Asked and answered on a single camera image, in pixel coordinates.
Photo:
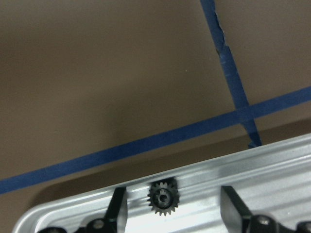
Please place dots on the small black gear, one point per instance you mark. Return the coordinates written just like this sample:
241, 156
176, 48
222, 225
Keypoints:
163, 196

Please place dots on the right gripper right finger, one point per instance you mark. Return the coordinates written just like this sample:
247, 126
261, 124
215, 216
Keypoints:
235, 214

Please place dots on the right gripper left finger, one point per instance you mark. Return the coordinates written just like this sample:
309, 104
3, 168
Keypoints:
116, 216

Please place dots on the silver metal tray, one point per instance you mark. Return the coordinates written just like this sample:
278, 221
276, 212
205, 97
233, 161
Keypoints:
274, 181

